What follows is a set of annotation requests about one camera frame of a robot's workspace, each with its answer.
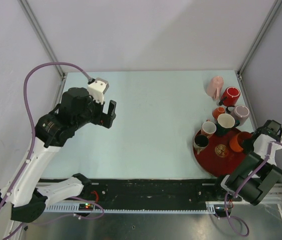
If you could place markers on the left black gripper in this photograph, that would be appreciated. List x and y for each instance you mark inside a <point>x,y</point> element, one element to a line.
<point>107,118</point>

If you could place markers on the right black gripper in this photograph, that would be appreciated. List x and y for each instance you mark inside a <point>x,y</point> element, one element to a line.
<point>246,146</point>

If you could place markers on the large orange mug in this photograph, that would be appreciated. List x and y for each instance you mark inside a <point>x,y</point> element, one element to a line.
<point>236,142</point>

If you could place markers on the dark green mug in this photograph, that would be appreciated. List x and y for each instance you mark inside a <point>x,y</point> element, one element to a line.
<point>224,123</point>

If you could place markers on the small orange-red mug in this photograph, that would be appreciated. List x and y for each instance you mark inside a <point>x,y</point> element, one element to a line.
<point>217,112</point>

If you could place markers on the salmon pink printed mug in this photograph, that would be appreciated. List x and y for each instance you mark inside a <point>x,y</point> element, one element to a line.
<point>208,129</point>

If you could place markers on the brown patterned mug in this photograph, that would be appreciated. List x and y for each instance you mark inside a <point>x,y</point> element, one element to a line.
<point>200,143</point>

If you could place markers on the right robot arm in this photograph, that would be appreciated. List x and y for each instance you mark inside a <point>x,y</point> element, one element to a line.
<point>255,176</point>

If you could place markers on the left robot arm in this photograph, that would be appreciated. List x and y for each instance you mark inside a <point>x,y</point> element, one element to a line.
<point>29,201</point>

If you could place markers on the mauve mug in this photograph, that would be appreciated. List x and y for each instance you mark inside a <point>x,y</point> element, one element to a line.
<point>239,112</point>

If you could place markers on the red mug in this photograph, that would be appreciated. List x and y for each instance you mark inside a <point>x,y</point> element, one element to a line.
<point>229,97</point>

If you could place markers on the light pink mug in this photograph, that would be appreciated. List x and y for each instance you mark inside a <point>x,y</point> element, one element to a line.
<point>214,87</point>

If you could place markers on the round red tray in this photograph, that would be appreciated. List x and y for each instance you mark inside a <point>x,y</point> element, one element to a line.
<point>218,158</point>

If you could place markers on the small circuit board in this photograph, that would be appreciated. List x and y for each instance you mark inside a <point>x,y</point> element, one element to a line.
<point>86,206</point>

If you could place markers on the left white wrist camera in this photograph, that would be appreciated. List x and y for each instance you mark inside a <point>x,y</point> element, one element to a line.
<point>97,90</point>

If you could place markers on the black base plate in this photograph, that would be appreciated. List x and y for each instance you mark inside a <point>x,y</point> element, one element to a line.
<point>153,194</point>

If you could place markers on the left aluminium frame post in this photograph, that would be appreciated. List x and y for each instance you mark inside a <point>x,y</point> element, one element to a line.
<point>33,21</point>

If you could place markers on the aluminium frame post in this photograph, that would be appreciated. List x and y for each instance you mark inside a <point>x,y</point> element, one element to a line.
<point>33,21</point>
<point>265,27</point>

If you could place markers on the white slotted cable duct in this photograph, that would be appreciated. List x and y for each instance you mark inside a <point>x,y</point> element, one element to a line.
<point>73,207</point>

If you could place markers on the right aluminium frame post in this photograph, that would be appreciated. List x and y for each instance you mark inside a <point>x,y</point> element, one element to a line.
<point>265,27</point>

